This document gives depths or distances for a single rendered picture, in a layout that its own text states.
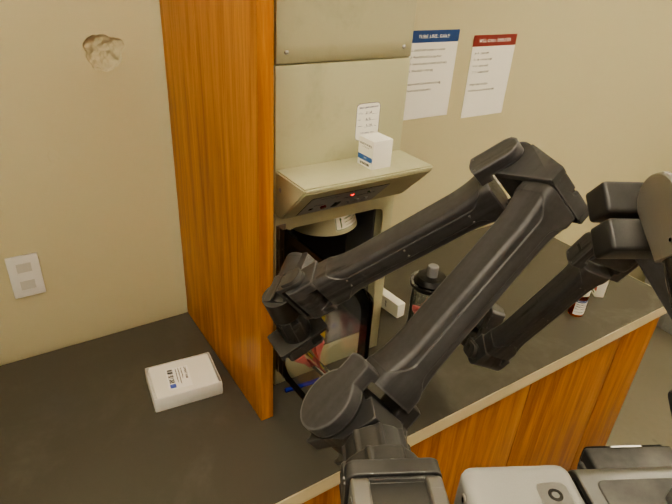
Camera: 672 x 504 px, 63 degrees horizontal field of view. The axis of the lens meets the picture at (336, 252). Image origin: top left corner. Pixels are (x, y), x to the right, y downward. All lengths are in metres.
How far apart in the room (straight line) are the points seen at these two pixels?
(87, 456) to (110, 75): 0.84
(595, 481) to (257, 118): 0.71
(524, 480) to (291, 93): 0.80
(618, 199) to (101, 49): 1.13
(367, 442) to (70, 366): 1.10
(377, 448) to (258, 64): 0.63
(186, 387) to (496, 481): 0.98
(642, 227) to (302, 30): 0.71
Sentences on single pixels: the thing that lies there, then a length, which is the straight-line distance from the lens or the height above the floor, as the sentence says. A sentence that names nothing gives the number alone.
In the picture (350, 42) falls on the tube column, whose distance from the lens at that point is 1.13.
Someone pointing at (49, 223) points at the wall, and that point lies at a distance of 1.49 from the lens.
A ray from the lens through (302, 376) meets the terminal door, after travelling 1.26.
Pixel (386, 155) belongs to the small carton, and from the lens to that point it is 1.15.
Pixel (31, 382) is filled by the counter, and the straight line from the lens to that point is 1.55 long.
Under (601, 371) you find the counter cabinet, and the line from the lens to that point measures 2.06.
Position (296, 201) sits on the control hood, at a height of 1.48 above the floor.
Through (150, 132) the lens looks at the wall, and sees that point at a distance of 1.46.
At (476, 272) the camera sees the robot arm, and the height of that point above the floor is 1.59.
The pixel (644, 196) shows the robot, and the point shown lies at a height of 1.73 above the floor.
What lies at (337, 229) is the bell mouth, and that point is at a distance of 1.28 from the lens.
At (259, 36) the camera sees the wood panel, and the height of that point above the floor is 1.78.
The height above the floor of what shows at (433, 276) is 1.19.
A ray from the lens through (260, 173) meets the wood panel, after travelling 0.99.
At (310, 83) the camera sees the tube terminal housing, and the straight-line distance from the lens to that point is 1.10.
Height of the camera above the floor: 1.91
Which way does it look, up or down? 29 degrees down
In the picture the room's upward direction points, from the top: 4 degrees clockwise
